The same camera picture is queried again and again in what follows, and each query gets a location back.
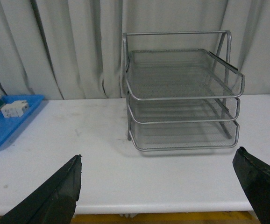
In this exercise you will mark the silver rack frame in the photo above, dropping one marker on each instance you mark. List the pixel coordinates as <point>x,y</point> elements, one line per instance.
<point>223,52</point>

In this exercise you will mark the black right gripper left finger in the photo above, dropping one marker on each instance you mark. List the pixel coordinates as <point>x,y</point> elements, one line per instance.
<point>54,202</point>

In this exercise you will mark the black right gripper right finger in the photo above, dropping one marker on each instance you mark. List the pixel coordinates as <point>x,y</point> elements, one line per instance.
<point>254,177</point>

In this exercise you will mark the blue plastic tray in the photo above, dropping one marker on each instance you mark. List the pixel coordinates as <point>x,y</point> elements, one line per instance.
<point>9,125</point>

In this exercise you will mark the white circuit breaker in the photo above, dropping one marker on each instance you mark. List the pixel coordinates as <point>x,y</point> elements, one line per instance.
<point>15,109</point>

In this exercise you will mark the grey white curtain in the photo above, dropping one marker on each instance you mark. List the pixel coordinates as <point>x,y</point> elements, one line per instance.
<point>71,49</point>

